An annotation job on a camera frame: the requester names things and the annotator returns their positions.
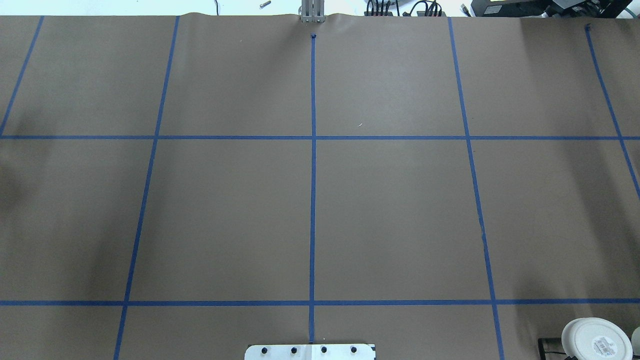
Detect black wire dish rack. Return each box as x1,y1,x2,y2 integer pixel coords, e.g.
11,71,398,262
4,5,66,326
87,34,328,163
537,337,578,360

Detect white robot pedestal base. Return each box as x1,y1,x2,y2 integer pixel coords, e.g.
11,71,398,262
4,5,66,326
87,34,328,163
244,343,377,360

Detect white stacked bowls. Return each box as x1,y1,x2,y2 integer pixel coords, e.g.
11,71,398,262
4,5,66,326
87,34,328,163
560,317,634,360

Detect black power strip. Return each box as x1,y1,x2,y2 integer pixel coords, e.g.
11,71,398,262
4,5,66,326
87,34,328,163
362,0,446,18

